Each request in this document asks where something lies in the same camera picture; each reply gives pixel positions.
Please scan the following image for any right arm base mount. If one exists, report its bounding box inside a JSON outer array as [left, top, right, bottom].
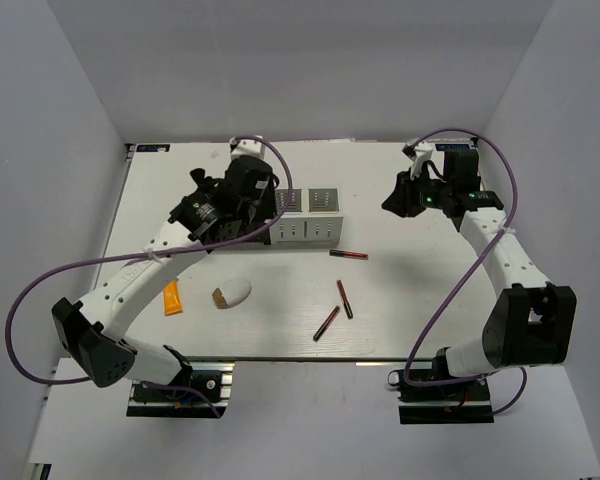
[[387, 369, 494, 425]]

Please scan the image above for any orange cream tube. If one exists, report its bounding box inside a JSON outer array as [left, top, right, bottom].
[[163, 280, 183, 316]]

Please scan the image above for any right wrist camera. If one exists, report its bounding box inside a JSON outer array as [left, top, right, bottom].
[[402, 141, 434, 180]]

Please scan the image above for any dark red lip gloss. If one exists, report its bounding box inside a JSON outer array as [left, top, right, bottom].
[[336, 279, 354, 320]]

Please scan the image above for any red lip gloss tube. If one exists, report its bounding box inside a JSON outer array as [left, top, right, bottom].
[[329, 249, 369, 260]]

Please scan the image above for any white organizer box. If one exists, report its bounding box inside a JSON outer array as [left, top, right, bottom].
[[269, 188, 344, 247]]

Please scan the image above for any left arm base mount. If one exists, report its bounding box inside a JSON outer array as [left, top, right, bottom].
[[126, 362, 235, 419]]

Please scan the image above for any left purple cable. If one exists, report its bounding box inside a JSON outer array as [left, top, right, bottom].
[[5, 133, 295, 417]]

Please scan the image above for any blue label sticker left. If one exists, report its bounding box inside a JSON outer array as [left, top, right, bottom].
[[135, 144, 171, 153]]

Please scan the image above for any black organizer box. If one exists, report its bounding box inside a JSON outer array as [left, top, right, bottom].
[[202, 219, 271, 246]]

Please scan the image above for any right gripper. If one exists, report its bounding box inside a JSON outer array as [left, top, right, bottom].
[[381, 165, 452, 218]]

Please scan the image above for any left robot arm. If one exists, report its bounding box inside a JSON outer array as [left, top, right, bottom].
[[52, 154, 276, 399]]

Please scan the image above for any purple cable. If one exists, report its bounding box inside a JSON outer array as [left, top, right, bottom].
[[402, 127, 527, 416], [5, 133, 295, 417]]

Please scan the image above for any black brush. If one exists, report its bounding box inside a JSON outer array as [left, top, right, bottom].
[[189, 168, 213, 192]]

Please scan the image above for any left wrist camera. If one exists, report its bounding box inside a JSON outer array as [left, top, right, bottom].
[[229, 136, 265, 160]]

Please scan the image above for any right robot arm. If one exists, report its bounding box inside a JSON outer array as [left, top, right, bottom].
[[382, 143, 577, 399]]

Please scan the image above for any red lip gloss black cap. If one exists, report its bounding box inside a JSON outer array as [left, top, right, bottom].
[[312, 306, 340, 342]]

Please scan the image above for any blue label sticker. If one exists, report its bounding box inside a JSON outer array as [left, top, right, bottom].
[[135, 144, 171, 153], [435, 143, 471, 152]]

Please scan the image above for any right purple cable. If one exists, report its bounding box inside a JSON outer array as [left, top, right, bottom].
[[402, 127, 527, 416]]

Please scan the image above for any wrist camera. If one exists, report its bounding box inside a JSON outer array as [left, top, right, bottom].
[[229, 136, 265, 160], [402, 141, 434, 180]]

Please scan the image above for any white makeup sponge case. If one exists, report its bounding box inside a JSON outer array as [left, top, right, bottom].
[[212, 278, 252, 309]]

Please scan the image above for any blue label sticker right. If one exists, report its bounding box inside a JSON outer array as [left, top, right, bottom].
[[435, 143, 471, 152]]

